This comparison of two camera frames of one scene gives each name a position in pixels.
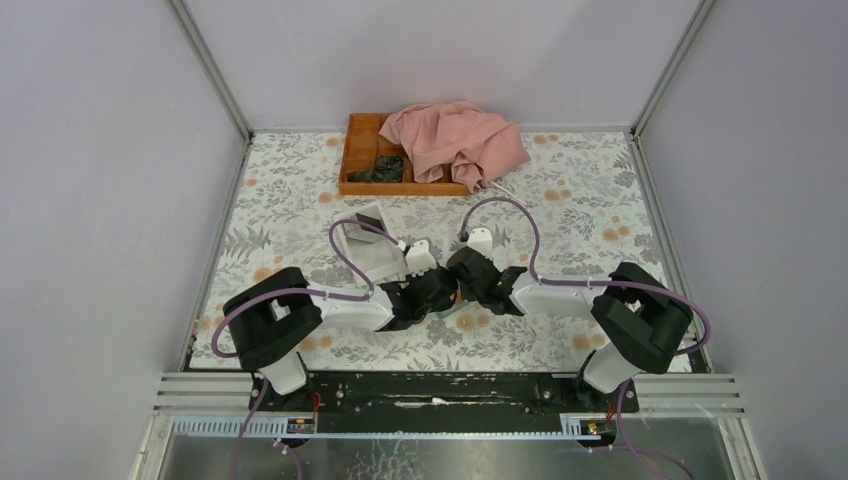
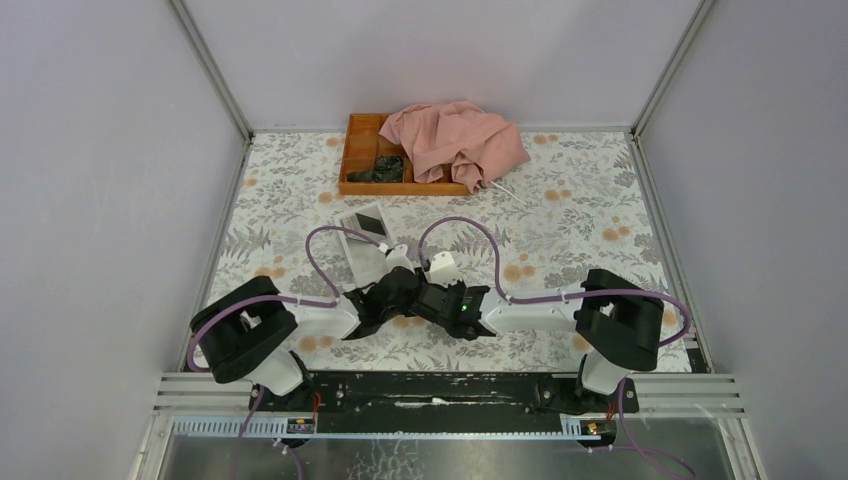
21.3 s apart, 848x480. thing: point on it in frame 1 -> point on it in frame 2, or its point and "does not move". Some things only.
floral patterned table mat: (580, 206) does not move
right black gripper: (466, 293) -> (460, 286)
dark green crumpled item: (388, 169) does not move
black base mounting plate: (443, 400) does not move
